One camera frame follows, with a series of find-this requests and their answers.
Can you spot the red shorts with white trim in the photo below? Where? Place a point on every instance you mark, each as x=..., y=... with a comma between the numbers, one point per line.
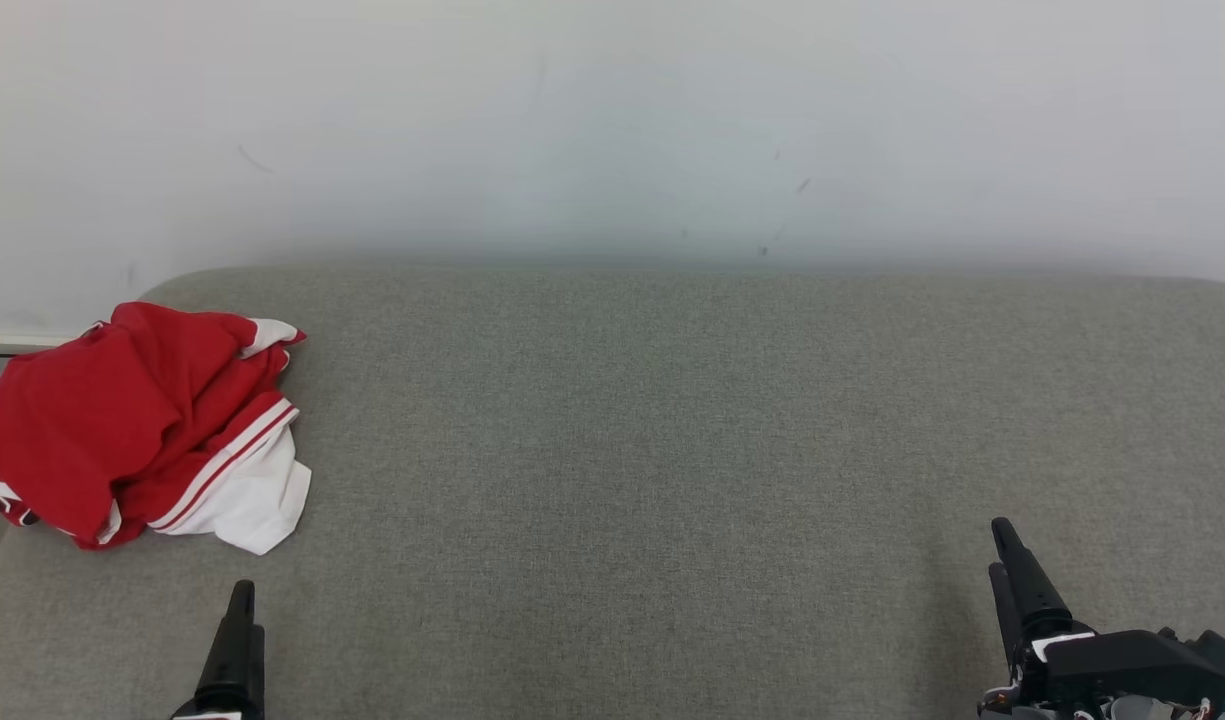
x=92, y=400

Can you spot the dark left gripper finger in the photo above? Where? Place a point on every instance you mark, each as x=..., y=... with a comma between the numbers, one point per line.
x=234, y=660
x=261, y=680

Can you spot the white wall baseboard strip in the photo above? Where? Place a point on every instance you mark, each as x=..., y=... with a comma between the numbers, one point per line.
x=12, y=340

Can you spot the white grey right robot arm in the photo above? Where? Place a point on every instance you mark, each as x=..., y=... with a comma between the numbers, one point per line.
x=1152, y=710

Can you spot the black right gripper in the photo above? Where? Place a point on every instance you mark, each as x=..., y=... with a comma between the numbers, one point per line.
x=1102, y=665

